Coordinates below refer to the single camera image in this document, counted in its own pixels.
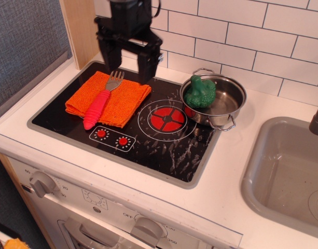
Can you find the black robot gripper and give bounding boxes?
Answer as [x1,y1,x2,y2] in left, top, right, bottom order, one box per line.
[94,1,162,84]

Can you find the green toy broccoli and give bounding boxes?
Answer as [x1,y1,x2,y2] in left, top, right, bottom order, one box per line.
[184,75,216,109]

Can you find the stainless steel pot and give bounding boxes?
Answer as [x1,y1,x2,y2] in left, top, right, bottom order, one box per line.
[179,68,247,131]

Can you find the orange folded cloth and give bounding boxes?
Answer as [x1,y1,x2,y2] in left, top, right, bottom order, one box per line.
[65,71,151,128]

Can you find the black toy stove top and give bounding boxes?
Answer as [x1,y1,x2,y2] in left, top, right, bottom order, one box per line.
[27,62,220,188]

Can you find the grey left oven knob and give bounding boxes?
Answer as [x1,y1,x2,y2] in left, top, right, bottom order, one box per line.
[30,171,56,198]

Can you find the grey oven knob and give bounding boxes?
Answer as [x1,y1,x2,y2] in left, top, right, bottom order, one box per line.
[130,217,163,248]
[30,171,56,198]

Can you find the white toy oven front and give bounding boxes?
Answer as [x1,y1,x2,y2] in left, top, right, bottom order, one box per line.
[10,159,242,248]

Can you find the grey right oven knob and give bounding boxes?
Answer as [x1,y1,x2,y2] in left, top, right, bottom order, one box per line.
[130,217,163,248]

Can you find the grey plastic sink basin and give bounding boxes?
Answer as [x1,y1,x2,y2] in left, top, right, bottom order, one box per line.
[241,117,318,238]

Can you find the orange yellow plush object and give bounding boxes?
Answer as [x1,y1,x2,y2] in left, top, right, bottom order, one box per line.
[4,238,30,249]

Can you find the light wooden side post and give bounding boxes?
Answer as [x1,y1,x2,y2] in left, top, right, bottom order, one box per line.
[60,0,100,70]

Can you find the fork with pink handle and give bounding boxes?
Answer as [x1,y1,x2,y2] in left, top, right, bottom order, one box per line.
[83,71,125,130]

